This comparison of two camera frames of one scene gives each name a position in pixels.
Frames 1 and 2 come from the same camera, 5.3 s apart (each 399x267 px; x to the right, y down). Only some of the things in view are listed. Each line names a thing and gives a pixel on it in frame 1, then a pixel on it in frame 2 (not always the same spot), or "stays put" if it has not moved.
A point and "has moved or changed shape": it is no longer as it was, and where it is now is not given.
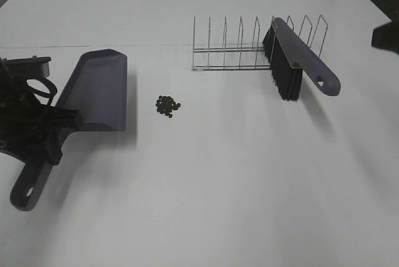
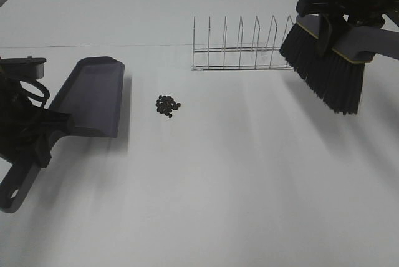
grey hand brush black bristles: [288, 55] -> [335, 78]
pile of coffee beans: [165, 105] stays put
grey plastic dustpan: [96, 88] has moved or changed shape
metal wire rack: [255, 55] stays put
